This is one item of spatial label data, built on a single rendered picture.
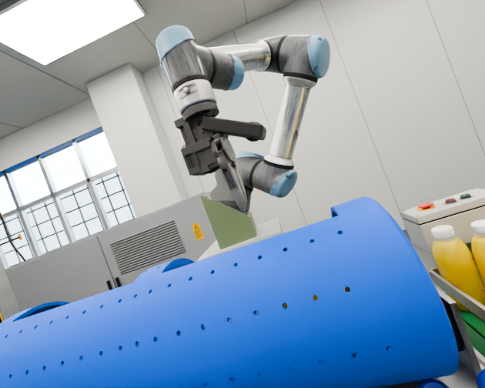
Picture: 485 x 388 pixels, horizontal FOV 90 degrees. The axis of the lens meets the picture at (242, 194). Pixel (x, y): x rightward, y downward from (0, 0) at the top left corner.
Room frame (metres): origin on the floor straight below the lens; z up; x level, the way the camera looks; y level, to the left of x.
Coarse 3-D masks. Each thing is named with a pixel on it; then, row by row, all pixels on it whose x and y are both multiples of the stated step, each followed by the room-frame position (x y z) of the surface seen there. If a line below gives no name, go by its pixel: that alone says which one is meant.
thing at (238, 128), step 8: (208, 120) 0.44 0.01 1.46; (216, 120) 0.44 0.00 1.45; (224, 120) 0.43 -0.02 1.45; (232, 120) 0.43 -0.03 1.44; (208, 128) 0.44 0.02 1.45; (216, 128) 0.44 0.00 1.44; (224, 128) 0.43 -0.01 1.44; (232, 128) 0.43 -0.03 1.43; (240, 128) 0.43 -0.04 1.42; (248, 128) 0.42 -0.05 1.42; (256, 128) 0.42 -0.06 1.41; (264, 128) 0.43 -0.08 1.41; (240, 136) 0.46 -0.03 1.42; (248, 136) 0.43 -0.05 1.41; (256, 136) 0.42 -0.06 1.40; (264, 136) 0.45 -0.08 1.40
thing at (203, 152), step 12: (192, 108) 0.44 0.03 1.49; (204, 108) 0.44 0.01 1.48; (216, 108) 0.46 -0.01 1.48; (180, 120) 0.46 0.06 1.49; (192, 120) 0.46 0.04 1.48; (192, 132) 0.46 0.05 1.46; (204, 132) 0.45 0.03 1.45; (216, 132) 0.45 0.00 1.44; (192, 144) 0.44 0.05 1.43; (204, 144) 0.44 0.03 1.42; (216, 144) 0.43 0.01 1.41; (228, 144) 0.47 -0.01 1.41; (192, 156) 0.45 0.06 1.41; (204, 156) 0.44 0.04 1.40; (216, 156) 0.44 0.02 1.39; (228, 156) 0.44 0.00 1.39; (192, 168) 0.45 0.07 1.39; (204, 168) 0.44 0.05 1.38; (216, 168) 0.49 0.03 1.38
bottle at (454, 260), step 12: (444, 240) 0.53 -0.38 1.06; (456, 240) 0.53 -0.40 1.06; (444, 252) 0.53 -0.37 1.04; (456, 252) 0.52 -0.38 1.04; (468, 252) 0.52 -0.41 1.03; (444, 264) 0.53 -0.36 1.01; (456, 264) 0.52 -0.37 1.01; (468, 264) 0.51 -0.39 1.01; (444, 276) 0.54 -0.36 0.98; (456, 276) 0.52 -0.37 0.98; (468, 276) 0.51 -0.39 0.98; (468, 288) 0.52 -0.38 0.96; (480, 288) 0.51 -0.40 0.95; (456, 300) 0.54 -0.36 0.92; (480, 300) 0.51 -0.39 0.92
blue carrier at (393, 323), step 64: (256, 256) 0.39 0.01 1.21; (320, 256) 0.34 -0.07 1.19; (384, 256) 0.31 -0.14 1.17; (64, 320) 0.47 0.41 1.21; (128, 320) 0.41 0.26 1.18; (192, 320) 0.37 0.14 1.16; (256, 320) 0.34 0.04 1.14; (320, 320) 0.31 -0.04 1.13; (384, 320) 0.30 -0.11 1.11; (448, 320) 0.28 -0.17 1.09; (0, 384) 0.45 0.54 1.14; (64, 384) 0.41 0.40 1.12; (128, 384) 0.38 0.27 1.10; (192, 384) 0.36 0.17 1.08; (256, 384) 0.34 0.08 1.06; (320, 384) 0.33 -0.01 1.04; (384, 384) 0.33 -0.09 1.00
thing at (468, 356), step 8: (440, 296) 0.38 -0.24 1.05; (448, 296) 0.38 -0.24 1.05; (448, 304) 0.37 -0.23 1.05; (456, 304) 0.36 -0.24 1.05; (448, 312) 0.37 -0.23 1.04; (456, 312) 0.36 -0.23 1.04; (456, 320) 0.36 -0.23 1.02; (456, 328) 0.37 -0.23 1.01; (464, 328) 0.36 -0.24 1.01; (456, 336) 0.37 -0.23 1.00; (464, 336) 0.36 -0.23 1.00; (464, 344) 0.36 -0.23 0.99; (464, 352) 0.37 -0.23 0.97; (472, 352) 0.36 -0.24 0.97; (464, 360) 0.38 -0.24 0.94; (472, 360) 0.36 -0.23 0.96; (472, 368) 0.37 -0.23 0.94; (480, 368) 0.36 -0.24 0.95
